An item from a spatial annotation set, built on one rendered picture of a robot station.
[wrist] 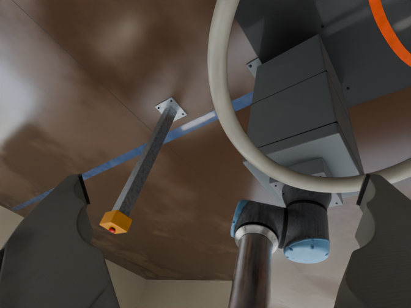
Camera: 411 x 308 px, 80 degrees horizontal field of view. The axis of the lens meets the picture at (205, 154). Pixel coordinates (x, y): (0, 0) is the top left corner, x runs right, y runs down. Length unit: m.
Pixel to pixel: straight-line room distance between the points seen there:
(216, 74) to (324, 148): 0.71
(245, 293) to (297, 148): 0.56
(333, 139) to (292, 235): 0.37
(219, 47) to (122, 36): 1.60
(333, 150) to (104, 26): 1.61
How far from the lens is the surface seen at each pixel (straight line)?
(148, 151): 1.74
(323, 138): 1.00
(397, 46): 1.82
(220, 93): 0.40
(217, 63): 0.39
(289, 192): 1.04
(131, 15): 1.86
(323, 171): 1.02
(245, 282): 0.76
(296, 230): 0.94
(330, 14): 1.66
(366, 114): 2.08
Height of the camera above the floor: 1.56
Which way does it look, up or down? 40 degrees down
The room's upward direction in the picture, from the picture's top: 164 degrees counter-clockwise
